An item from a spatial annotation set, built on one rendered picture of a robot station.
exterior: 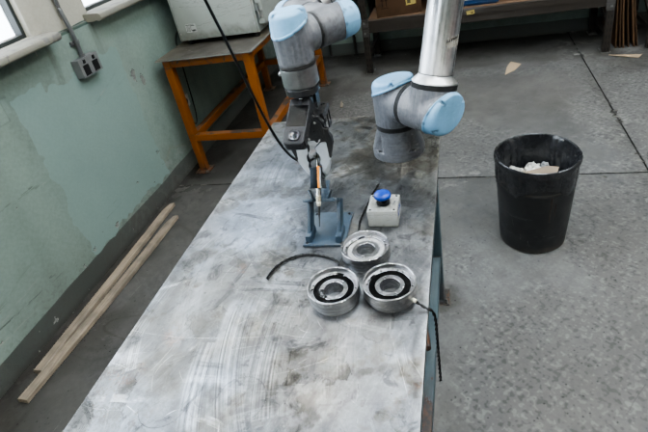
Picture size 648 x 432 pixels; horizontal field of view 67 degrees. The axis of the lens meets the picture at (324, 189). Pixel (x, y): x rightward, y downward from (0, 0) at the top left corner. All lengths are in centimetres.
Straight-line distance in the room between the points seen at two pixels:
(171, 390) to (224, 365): 10
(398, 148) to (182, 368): 80
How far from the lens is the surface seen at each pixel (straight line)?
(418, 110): 127
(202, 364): 100
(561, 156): 233
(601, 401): 188
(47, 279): 256
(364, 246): 109
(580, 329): 206
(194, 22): 325
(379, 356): 91
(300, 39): 98
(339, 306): 96
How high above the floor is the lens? 151
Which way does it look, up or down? 32 degrees down
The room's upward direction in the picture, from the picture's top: 12 degrees counter-clockwise
